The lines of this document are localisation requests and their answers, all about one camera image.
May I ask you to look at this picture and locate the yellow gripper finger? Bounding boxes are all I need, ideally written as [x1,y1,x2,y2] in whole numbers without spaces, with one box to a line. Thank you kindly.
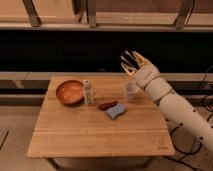
[133,51,146,67]
[121,63,136,76]

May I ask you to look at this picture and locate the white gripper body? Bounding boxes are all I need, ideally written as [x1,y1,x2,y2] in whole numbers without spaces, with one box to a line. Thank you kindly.
[133,63,160,89]

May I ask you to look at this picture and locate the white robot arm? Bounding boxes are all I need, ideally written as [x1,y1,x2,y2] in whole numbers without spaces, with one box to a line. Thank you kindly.
[120,50,213,154]

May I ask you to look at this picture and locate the white ceramic cup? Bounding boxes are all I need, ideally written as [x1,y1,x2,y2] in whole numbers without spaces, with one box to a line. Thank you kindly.
[123,81,140,102]

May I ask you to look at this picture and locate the blue sponge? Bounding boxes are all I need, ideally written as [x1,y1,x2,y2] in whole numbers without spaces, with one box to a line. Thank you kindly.
[106,103,126,120]

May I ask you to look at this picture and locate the dark red chili pepper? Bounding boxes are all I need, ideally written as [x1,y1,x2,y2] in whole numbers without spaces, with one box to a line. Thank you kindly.
[98,101,118,111]

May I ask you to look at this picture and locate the clear plastic bottle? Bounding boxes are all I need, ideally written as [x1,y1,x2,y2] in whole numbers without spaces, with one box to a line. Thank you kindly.
[83,80,94,105]

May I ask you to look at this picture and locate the orange wooden bowl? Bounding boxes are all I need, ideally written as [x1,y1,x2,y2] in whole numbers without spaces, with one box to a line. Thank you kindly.
[56,80,83,105]

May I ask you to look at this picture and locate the wooden folding table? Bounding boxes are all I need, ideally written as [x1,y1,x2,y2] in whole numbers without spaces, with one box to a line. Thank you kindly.
[27,75,175,158]

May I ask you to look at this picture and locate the black floor cables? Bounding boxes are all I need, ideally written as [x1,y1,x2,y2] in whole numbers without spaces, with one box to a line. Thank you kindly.
[163,66,213,171]

